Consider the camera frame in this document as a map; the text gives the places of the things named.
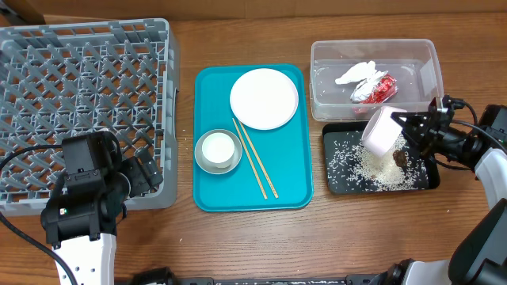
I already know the black food waste tray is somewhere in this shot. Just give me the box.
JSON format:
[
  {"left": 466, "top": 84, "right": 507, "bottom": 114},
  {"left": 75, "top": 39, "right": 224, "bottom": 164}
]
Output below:
[{"left": 322, "top": 118, "right": 441, "bottom": 196}]

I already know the pink small bowl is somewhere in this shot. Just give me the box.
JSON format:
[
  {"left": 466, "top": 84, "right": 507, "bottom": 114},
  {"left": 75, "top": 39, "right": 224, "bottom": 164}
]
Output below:
[{"left": 361, "top": 106, "right": 406, "bottom": 158}]

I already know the grey bowl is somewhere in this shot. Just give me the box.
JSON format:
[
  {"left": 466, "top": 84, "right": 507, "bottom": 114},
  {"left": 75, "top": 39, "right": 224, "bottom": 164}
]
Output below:
[{"left": 194, "top": 129, "right": 242, "bottom": 175}]

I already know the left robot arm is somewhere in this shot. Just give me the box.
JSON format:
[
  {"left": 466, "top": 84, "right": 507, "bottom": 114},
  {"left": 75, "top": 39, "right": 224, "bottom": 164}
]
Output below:
[{"left": 40, "top": 131, "right": 163, "bottom": 284}]

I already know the white rice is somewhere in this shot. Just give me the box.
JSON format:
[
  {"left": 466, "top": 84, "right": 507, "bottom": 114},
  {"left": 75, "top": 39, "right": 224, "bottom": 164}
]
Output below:
[{"left": 327, "top": 133, "right": 429, "bottom": 188}]

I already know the red snack wrapper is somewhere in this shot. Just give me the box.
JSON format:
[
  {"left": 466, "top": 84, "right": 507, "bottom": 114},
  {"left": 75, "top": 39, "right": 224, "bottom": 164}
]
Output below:
[{"left": 351, "top": 74, "right": 398, "bottom": 105}]

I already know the wooden chopstick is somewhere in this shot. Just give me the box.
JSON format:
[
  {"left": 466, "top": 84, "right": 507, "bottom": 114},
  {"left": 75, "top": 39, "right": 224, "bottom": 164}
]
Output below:
[
  {"left": 238, "top": 121, "right": 279, "bottom": 199},
  {"left": 232, "top": 117, "right": 268, "bottom": 200}
]

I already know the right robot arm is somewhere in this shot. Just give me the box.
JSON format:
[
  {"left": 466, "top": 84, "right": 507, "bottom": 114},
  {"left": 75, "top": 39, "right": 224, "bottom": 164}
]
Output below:
[{"left": 361, "top": 95, "right": 506, "bottom": 285}]

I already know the teal plastic serving tray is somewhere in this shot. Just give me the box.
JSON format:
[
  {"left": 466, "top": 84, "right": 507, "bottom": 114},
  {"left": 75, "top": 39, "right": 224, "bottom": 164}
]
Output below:
[{"left": 193, "top": 63, "right": 314, "bottom": 212}]

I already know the large white round plate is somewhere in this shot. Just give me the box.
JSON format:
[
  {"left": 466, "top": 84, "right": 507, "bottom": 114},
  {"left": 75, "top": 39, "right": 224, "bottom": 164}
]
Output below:
[{"left": 230, "top": 68, "right": 299, "bottom": 131}]

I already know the clear plastic waste bin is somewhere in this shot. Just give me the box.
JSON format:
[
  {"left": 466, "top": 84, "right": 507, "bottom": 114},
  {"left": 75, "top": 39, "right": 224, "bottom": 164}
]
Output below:
[{"left": 310, "top": 39, "right": 444, "bottom": 122}]

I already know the grey plastic dish rack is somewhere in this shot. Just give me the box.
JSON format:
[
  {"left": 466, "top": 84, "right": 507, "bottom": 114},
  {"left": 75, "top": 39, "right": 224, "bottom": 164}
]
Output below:
[{"left": 1, "top": 18, "right": 181, "bottom": 216}]

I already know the white tissue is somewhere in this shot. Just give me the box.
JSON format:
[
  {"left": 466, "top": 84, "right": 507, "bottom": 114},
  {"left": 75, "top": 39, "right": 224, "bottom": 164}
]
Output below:
[{"left": 335, "top": 61, "right": 387, "bottom": 90}]

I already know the brown food scrap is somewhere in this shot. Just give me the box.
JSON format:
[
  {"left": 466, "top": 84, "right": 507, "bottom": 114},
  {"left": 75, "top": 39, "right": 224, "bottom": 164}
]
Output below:
[{"left": 393, "top": 150, "right": 408, "bottom": 167}]

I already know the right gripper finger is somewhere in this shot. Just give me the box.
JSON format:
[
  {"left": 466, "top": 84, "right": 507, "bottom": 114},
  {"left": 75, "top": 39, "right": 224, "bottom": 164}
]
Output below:
[
  {"left": 391, "top": 112, "right": 429, "bottom": 127},
  {"left": 402, "top": 126, "right": 422, "bottom": 149}
]

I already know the white paper cup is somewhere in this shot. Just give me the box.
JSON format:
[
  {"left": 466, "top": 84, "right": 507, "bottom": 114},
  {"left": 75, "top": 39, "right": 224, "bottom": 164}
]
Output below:
[{"left": 201, "top": 131, "right": 235, "bottom": 169}]

